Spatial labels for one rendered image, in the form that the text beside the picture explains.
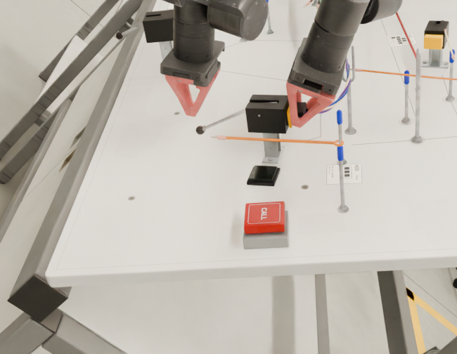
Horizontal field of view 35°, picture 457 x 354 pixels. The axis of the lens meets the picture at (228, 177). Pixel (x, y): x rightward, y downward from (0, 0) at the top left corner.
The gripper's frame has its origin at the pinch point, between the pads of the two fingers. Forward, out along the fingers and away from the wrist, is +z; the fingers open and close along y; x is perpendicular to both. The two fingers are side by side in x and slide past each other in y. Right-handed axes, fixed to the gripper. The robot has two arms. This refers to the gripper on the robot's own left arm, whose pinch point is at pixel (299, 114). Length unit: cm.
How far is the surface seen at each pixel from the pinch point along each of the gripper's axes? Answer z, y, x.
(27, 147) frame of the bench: 89, 74, 68
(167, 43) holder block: 14.0, 30.6, 26.4
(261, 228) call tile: 4.0, -21.0, 0.2
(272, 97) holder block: -0.4, 1.2, 4.4
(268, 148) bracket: 6.6, -0.9, 2.4
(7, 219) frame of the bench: 65, 22, 50
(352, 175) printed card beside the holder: 3.3, -4.9, -9.7
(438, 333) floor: 227, 202, -124
